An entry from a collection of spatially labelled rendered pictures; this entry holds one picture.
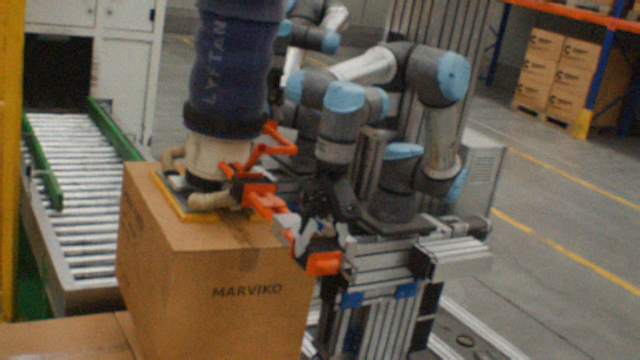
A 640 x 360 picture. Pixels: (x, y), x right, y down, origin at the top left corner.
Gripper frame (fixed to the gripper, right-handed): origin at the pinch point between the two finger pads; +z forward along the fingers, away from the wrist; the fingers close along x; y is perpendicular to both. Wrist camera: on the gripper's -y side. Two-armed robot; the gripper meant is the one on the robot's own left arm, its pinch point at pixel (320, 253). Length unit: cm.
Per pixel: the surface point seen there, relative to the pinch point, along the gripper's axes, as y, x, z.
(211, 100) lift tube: 52, 8, -17
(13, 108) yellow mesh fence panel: 168, 46, 21
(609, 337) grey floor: 88, -263, 122
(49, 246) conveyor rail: 127, 36, 62
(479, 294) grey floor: 148, -213, 122
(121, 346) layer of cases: 67, 22, 66
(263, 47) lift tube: 51, -4, -32
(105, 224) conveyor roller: 160, 8, 70
